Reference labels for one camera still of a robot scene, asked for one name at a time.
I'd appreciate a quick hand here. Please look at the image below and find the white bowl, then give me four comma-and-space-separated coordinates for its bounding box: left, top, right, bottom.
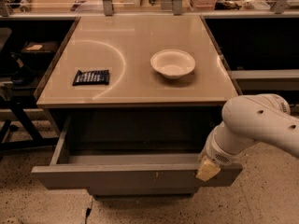
150, 49, 195, 79

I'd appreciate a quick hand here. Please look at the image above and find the cable on floor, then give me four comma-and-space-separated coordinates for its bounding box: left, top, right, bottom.
83, 196, 95, 224

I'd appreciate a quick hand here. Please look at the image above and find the grey drawer cabinet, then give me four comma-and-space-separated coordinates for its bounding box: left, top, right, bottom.
33, 14, 243, 202

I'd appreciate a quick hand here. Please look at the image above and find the grey top drawer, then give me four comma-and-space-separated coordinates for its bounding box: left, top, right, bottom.
32, 117, 242, 197

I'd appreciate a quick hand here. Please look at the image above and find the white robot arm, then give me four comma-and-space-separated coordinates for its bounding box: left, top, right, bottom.
196, 94, 299, 181

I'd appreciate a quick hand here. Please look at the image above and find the dark box on shelf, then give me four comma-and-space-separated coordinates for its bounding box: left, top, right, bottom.
21, 41, 59, 61

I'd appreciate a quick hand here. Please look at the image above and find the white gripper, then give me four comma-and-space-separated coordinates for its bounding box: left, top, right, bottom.
196, 130, 241, 181

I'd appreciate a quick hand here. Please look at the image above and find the black chair base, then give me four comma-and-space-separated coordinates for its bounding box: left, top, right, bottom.
0, 52, 58, 152

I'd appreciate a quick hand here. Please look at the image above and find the dark blue snack packet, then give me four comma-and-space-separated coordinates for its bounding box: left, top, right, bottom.
73, 70, 110, 86

